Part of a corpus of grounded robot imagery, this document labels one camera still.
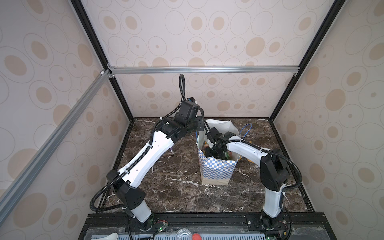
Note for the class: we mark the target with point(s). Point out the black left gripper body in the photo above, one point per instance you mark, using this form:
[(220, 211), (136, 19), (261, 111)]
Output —
[(195, 124)]

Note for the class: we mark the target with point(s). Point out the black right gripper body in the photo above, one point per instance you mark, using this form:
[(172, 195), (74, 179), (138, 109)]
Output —
[(212, 152)]

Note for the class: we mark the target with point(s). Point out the blue checkered paper bag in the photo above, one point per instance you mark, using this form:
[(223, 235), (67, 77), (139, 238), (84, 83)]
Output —
[(218, 171)]

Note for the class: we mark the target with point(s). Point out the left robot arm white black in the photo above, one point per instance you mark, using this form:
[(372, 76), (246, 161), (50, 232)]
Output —
[(165, 133)]

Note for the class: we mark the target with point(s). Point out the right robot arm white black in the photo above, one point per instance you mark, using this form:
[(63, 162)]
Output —
[(273, 165)]

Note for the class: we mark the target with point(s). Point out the red emergency button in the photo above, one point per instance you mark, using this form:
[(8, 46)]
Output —
[(196, 236)]

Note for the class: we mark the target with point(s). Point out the clear plastic cup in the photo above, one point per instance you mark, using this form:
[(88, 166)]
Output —
[(184, 234)]

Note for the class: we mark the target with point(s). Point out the aluminium rail back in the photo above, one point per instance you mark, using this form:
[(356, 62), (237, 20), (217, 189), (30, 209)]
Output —
[(205, 70)]

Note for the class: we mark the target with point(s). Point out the aluminium rail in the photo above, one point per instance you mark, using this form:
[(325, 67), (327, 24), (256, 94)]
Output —
[(21, 184), (205, 70)]

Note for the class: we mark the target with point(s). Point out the black corner frame post left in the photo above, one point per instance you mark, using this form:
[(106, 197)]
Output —
[(96, 44)]

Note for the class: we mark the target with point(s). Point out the black corner frame post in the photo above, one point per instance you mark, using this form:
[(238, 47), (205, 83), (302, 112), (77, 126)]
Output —
[(313, 47), (96, 44)]

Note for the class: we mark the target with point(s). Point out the black corner frame post right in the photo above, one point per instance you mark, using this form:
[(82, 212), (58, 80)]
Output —
[(313, 47)]

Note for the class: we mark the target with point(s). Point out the aluminium rail left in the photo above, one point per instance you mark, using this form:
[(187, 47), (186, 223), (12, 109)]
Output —
[(21, 184)]

